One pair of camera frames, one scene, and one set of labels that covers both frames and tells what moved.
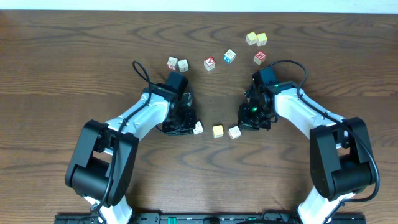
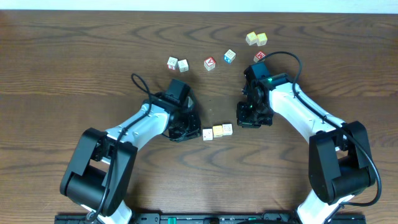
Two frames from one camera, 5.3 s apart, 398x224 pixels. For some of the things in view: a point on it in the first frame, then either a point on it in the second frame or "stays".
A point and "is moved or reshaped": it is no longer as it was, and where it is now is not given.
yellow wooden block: [217, 131] stays
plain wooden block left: [251, 38] stays
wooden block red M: [259, 57] stays
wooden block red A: [209, 63] stays
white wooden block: [234, 132] → [227, 129]
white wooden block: [198, 128] is moved or reshaped
